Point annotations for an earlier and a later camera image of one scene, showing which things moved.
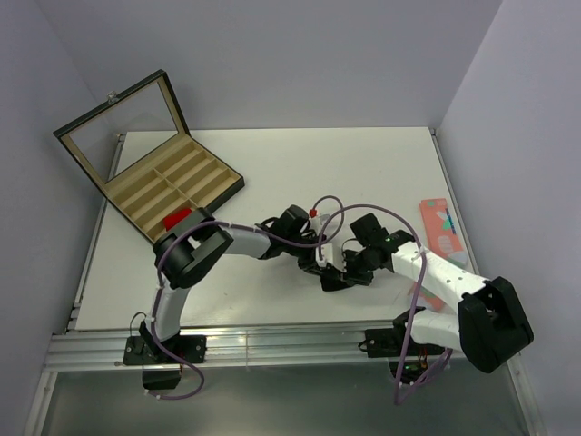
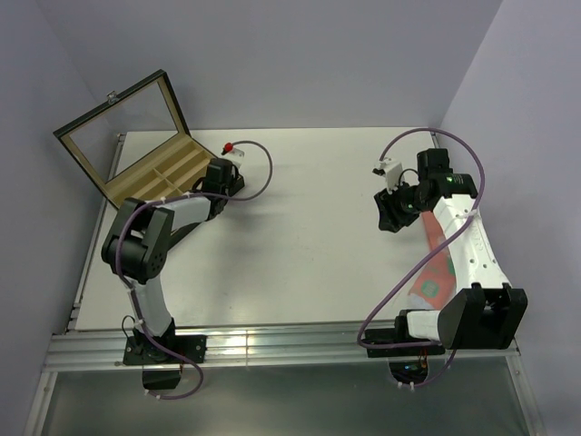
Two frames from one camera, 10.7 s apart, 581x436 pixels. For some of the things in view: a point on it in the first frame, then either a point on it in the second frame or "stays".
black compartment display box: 138,144 stays
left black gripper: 310,265 → 233,177
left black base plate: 144,350 stays
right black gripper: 350,276 → 390,217
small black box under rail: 161,379 stays
